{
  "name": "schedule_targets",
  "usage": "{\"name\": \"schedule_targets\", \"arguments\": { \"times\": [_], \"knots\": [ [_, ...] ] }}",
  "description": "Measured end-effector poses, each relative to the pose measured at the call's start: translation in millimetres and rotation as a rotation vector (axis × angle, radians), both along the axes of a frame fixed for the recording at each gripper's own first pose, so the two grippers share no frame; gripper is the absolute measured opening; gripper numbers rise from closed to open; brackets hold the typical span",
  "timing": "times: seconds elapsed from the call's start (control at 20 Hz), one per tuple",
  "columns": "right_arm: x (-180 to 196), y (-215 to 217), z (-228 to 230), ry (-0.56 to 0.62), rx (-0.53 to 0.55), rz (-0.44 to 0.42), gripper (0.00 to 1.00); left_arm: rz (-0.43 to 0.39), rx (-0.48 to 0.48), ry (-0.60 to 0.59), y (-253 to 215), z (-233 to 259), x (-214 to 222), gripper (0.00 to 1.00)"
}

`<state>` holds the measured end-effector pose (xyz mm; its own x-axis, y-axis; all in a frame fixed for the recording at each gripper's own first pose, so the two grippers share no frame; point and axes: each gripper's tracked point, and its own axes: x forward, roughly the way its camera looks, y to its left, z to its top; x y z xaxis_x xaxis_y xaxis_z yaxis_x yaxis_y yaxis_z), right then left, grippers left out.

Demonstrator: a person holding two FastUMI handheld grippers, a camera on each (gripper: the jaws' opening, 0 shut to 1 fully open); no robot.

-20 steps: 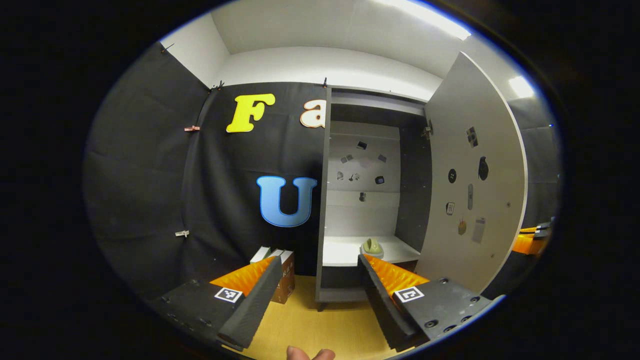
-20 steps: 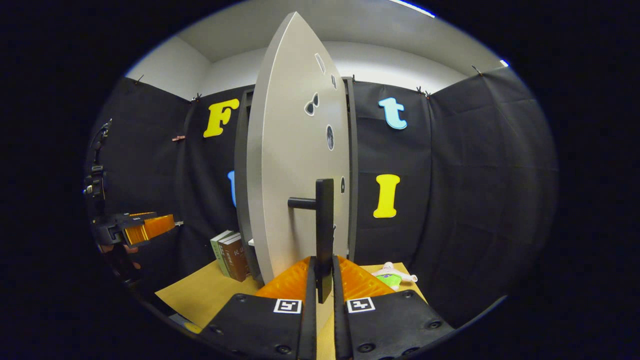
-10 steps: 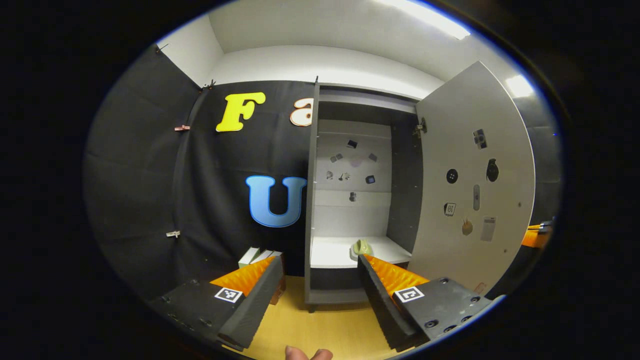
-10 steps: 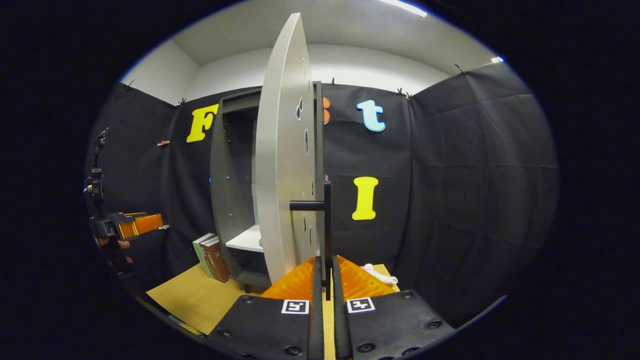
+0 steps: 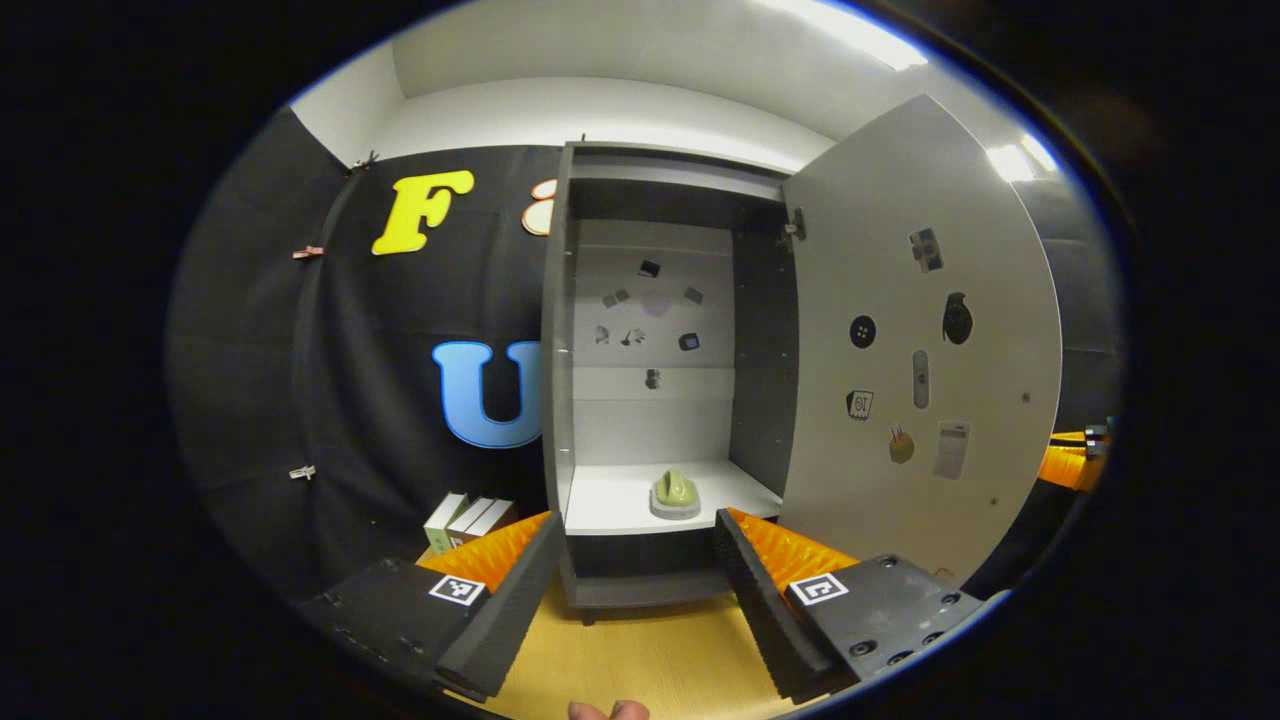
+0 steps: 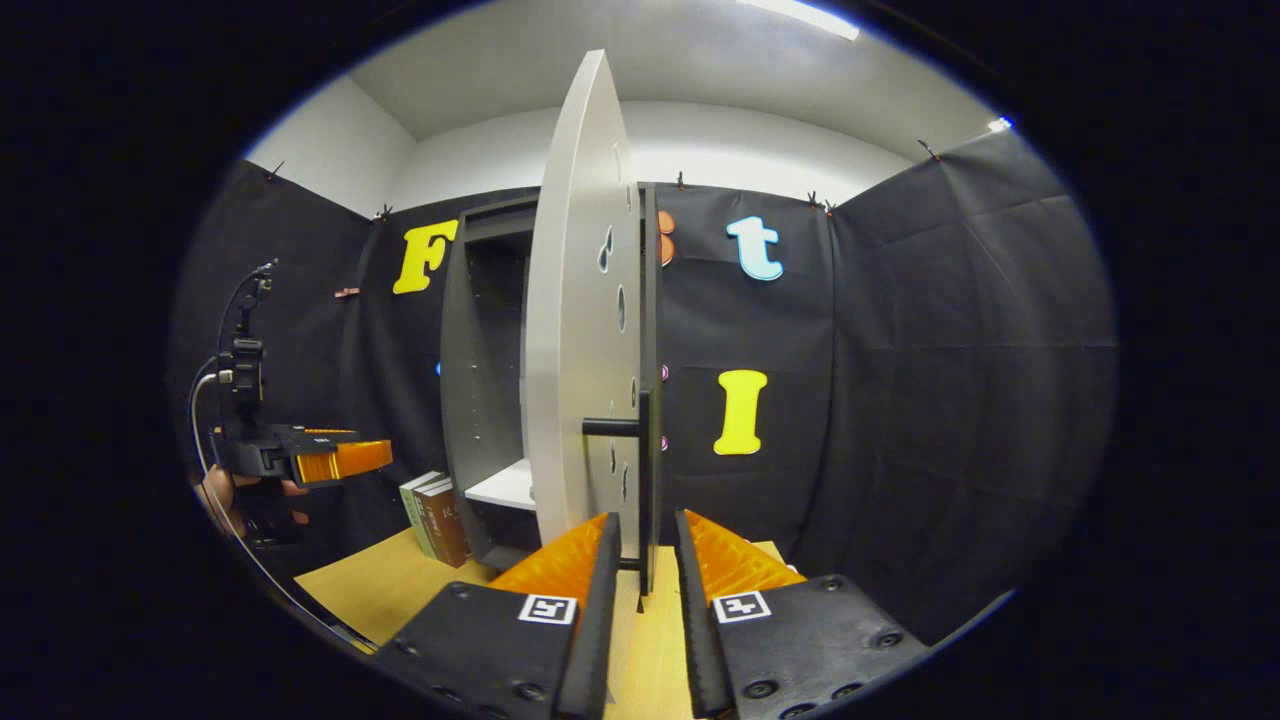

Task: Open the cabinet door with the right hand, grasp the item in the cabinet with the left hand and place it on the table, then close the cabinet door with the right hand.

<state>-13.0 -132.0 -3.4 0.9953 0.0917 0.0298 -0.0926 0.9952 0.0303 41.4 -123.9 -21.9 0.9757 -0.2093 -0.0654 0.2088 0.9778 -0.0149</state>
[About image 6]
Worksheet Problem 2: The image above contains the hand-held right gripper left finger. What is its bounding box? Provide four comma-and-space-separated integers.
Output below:
375, 512, 623, 720

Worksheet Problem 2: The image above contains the brown book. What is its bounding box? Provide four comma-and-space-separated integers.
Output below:
412, 477, 453, 564
422, 481, 470, 570

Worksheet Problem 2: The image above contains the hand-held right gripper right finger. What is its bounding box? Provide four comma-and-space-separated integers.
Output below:
675, 508, 931, 720

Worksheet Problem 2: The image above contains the long ceiling light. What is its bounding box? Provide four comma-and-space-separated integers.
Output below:
735, 0, 861, 43

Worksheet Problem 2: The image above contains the beige cabinet door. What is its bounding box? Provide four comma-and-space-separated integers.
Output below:
522, 48, 663, 611

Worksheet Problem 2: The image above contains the white cabinet shelf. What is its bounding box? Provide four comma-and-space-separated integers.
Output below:
463, 457, 538, 513

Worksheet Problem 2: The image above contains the grey cable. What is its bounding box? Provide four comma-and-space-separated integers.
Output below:
188, 372, 381, 656

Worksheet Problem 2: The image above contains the black backdrop cloth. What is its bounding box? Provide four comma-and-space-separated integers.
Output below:
168, 128, 1119, 646

